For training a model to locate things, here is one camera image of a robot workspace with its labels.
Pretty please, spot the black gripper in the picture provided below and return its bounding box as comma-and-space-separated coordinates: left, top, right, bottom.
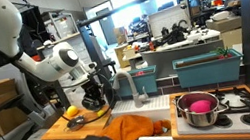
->
78, 78, 109, 114

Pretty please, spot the small yellow cube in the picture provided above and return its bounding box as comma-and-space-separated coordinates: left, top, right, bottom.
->
96, 109, 106, 118

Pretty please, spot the yellow ball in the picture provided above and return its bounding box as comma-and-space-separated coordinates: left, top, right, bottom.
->
65, 104, 81, 119

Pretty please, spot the grey toy faucet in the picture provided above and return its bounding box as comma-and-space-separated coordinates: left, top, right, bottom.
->
109, 67, 151, 112

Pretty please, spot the orange towel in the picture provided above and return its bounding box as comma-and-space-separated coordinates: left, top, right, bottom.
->
100, 107, 174, 140

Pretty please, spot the small wooden counter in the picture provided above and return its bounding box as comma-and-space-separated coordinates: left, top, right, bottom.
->
37, 102, 116, 140

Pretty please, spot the white toy sink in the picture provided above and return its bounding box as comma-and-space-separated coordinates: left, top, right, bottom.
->
108, 92, 178, 140

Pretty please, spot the red toy in planter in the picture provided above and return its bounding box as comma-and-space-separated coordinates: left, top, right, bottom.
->
133, 70, 146, 77

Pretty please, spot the small teal planter box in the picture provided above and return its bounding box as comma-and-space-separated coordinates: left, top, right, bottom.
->
107, 64, 162, 100

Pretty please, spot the grey desk partition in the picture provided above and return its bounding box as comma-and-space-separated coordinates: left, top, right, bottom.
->
139, 37, 228, 81

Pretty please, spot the grey office chair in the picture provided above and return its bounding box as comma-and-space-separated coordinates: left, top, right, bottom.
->
0, 58, 63, 140

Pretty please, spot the pink ball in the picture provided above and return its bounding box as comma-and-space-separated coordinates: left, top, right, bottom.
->
189, 98, 213, 115

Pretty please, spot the large silver pot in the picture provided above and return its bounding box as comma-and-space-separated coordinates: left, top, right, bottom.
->
171, 85, 233, 133

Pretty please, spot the white board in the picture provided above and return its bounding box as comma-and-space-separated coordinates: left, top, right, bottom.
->
147, 2, 193, 39

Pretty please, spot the large teal planter box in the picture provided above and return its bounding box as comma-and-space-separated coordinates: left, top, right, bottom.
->
171, 47, 247, 91

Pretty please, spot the green and red plant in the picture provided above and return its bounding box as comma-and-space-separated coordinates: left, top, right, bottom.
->
211, 45, 234, 62

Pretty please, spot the grey toy stove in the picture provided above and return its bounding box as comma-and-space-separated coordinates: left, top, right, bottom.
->
171, 83, 250, 140

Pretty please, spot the beige cardboard carton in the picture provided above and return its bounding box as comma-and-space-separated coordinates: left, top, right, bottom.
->
205, 14, 244, 36

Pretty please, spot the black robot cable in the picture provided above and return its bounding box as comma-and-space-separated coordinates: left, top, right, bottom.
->
52, 66, 121, 129

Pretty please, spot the black kitchen frame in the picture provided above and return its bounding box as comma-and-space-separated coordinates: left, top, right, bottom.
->
71, 0, 250, 121

